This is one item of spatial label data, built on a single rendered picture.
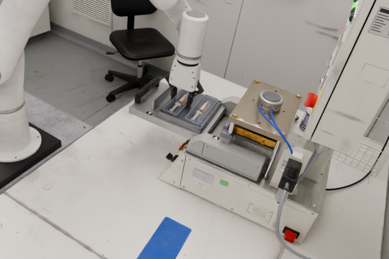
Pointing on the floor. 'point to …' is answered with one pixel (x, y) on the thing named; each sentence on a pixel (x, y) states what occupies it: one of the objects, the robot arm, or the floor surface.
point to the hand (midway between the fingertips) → (182, 97)
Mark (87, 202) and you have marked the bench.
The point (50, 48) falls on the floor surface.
